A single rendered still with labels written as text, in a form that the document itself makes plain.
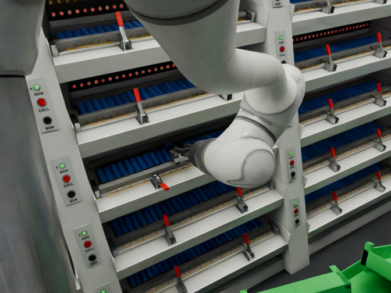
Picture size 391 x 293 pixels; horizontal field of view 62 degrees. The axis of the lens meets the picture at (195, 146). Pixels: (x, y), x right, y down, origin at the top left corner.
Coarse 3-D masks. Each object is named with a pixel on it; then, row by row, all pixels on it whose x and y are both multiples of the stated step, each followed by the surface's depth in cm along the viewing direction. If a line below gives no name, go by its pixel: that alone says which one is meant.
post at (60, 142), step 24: (48, 72) 73; (48, 144) 76; (72, 144) 78; (48, 168) 77; (72, 168) 79; (72, 216) 82; (96, 216) 85; (72, 240) 83; (96, 240) 86; (120, 288) 92
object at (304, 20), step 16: (304, 0) 113; (320, 0) 111; (336, 0) 114; (352, 0) 118; (368, 0) 119; (384, 0) 117; (304, 16) 104; (320, 16) 105; (336, 16) 108; (352, 16) 111; (368, 16) 115; (384, 16) 120; (304, 32) 105
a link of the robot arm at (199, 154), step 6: (210, 138) 78; (198, 144) 76; (204, 144) 74; (198, 150) 75; (204, 150) 72; (198, 156) 74; (198, 162) 75; (198, 168) 76; (204, 168) 73; (210, 174) 73
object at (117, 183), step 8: (184, 160) 98; (152, 168) 95; (160, 168) 95; (168, 168) 96; (176, 168) 97; (128, 176) 92; (136, 176) 92; (144, 176) 93; (104, 184) 90; (112, 184) 90; (120, 184) 91; (128, 184) 92; (104, 192) 89
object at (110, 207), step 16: (192, 128) 111; (96, 176) 96; (176, 176) 96; (192, 176) 96; (208, 176) 98; (96, 192) 87; (128, 192) 91; (144, 192) 91; (160, 192) 92; (176, 192) 95; (112, 208) 86; (128, 208) 89
